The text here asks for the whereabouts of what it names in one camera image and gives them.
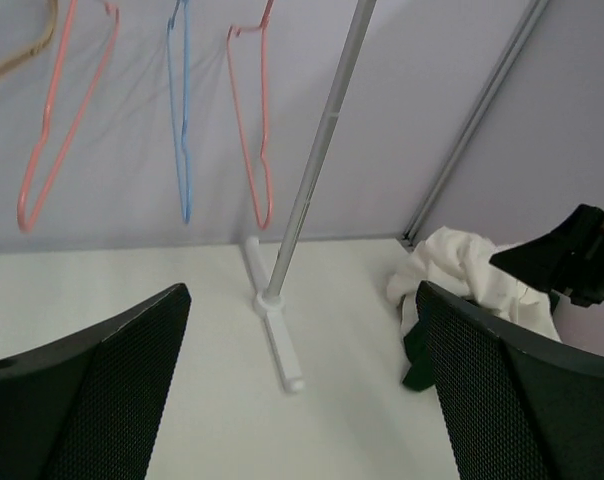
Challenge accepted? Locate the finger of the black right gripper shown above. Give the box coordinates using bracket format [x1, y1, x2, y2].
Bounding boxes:
[489, 204, 604, 290]

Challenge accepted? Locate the blue hanger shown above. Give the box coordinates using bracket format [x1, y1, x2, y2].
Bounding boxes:
[166, 0, 193, 225]

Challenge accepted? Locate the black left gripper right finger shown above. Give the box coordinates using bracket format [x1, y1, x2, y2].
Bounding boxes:
[416, 281, 604, 479]

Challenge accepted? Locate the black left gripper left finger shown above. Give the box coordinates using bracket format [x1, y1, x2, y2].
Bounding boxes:
[0, 283, 191, 479]

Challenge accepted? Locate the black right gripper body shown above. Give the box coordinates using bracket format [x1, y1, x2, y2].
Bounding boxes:
[552, 207, 604, 308]

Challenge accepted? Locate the pink hanger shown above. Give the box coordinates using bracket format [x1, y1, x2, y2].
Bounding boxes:
[16, 1, 120, 234]
[226, 1, 275, 231]

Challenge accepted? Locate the beige wooden hanger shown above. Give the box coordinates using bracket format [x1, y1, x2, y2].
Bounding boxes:
[0, 0, 59, 79]

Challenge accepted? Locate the metal clothes rack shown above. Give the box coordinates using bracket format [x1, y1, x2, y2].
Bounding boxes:
[242, 0, 376, 394]

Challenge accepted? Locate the aluminium frame post right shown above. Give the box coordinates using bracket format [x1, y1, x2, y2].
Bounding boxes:
[399, 0, 549, 248]

